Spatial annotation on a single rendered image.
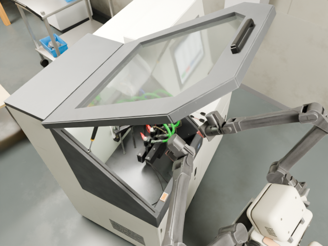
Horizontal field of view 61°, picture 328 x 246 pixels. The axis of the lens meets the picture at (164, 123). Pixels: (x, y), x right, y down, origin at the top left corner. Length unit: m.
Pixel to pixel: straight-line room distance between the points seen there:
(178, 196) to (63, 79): 0.92
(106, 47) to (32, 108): 0.59
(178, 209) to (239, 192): 1.80
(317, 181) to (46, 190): 2.66
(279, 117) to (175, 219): 0.64
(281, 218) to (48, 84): 1.29
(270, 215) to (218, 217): 1.48
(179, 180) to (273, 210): 0.40
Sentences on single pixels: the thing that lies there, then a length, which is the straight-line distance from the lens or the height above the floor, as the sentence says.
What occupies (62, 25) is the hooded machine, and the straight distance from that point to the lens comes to 5.01.
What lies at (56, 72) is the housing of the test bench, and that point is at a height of 1.50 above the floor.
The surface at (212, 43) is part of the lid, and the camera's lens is 1.13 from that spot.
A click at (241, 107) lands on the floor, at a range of 3.51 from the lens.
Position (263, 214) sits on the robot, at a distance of 1.25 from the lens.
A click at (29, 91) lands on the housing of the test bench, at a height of 1.50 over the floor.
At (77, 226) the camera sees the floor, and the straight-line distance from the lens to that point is 2.77.
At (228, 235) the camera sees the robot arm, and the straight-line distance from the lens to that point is 1.24.
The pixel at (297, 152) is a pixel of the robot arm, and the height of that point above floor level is 1.41.
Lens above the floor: 2.47
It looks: 50 degrees down
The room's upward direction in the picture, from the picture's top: 3 degrees counter-clockwise
